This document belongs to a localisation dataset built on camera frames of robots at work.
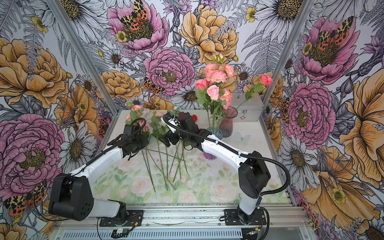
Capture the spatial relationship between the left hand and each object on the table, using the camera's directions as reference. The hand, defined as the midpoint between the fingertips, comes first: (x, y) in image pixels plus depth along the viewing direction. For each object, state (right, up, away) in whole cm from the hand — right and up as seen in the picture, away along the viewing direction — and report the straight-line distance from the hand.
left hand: (145, 145), depth 89 cm
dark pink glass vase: (+49, +12, +10) cm, 52 cm away
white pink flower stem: (+2, +11, +20) cm, 23 cm away
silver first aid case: (+66, +22, +17) cm, 72 cm away
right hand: (+14, +7, -10) cm, 18 cm away
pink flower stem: (-6, +19, +2) cm, 20 cm away
